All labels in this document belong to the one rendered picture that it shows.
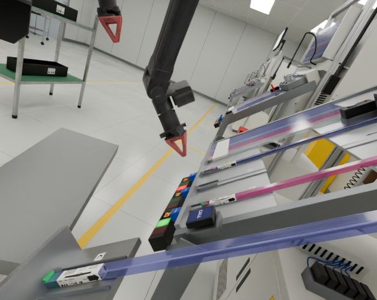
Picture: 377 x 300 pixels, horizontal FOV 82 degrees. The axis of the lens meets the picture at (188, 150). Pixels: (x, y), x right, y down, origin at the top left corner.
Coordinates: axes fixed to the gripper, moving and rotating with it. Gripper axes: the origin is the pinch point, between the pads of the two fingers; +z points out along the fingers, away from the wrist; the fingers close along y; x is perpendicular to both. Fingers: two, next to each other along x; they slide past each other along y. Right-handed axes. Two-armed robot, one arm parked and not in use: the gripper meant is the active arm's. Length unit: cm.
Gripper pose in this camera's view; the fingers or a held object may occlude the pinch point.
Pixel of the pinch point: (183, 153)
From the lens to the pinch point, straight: 71.6
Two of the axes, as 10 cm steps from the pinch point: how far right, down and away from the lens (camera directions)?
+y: 2.2, -2.8, 9.4
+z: 3.7, 9.1, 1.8
